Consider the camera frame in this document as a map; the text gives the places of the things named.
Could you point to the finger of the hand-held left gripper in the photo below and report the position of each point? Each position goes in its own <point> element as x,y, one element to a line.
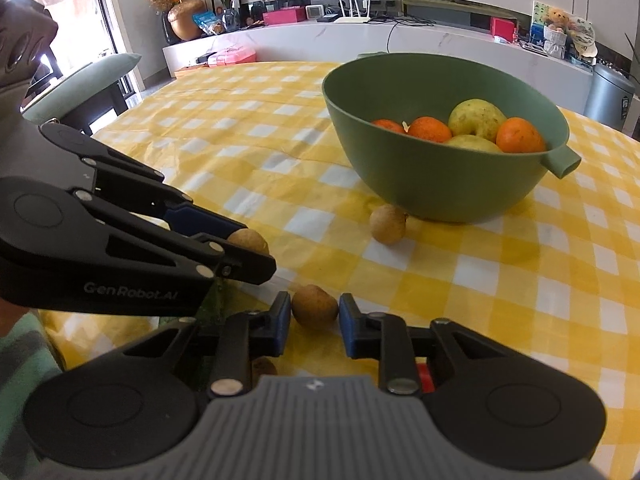
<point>200,219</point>
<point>240,265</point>

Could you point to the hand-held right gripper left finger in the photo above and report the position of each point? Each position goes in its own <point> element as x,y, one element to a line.
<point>281,325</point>

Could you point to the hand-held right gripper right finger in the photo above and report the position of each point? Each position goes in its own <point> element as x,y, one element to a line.
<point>350,325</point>

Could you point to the brown kiwi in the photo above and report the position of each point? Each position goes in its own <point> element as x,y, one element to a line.
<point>263,367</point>
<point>387,224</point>
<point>248,241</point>
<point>315,306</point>

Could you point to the green bowl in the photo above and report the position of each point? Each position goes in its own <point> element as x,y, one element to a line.
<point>425,180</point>

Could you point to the orange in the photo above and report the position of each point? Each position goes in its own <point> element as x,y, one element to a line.
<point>387,126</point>
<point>431,129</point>
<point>520,135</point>

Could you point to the yellow-green pear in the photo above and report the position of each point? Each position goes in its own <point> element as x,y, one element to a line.
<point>472,144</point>

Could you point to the yellow-green apple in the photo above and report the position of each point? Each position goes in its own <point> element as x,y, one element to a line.
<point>477,117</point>

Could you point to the yellow checked tablecloth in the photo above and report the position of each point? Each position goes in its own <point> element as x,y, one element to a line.
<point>250,125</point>

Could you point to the green cushioned chair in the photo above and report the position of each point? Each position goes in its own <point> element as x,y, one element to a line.
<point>85,80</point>

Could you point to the orange cardboard box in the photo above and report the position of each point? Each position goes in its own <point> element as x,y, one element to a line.
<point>190,71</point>

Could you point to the pink storage box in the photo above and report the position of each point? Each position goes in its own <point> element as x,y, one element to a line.
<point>232,55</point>

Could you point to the blue snack bag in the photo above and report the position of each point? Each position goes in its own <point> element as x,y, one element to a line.
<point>210,23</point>

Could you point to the gold round vase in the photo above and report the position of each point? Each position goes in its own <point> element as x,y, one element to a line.
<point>185,21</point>

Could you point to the pink tissue box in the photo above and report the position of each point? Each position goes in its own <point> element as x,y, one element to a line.
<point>282,16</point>

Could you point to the white desk clock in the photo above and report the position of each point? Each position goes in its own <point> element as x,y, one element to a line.
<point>315,11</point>

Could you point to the white router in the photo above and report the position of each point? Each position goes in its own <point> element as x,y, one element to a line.
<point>352,17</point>

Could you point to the white marble TV cabinet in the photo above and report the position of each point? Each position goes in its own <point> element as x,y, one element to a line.
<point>450,55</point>

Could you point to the red box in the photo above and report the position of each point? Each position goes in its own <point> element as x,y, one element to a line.
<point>502,28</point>

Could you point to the blue-grey trash can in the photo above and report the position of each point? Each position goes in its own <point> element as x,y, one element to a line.
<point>607,95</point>

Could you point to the standing picture card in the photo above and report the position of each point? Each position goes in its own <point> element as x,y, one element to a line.
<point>539,22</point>

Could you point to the printed hand fan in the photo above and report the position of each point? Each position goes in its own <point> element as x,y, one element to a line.
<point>582,40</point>

